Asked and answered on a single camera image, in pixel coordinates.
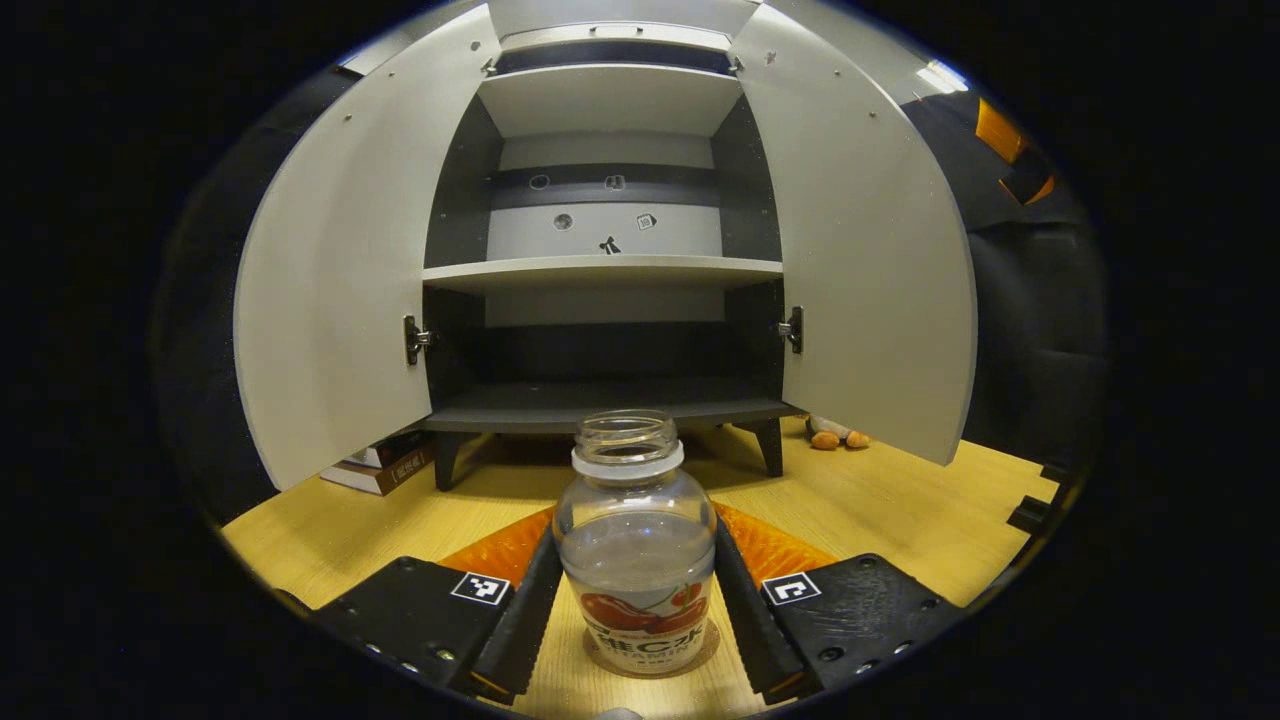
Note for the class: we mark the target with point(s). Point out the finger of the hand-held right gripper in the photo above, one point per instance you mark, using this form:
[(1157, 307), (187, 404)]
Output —
[(1028, 180), (1000, 130)]

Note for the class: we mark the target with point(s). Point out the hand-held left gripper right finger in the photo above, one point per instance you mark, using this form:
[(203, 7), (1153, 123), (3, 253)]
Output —
[(745, 620)]

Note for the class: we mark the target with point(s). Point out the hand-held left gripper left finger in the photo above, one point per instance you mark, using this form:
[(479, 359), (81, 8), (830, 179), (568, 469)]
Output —
[(530, 620)]

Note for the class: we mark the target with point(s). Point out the clear plastic bottle red label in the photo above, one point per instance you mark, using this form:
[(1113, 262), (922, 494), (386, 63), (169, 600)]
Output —
[(635, 540)]

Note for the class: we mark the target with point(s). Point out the grey cabinet door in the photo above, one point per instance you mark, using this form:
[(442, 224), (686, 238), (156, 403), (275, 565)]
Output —
[(340, 280), (860, 250)]

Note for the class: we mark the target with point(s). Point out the narrow ceiling light panel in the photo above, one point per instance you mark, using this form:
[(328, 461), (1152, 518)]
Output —
[(940, 77)]

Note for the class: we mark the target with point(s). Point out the dark brown book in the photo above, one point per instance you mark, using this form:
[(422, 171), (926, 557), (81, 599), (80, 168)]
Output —
[(385, 480)]

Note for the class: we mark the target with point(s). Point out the small plush toy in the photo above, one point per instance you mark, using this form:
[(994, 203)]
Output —
[(835, 435)]

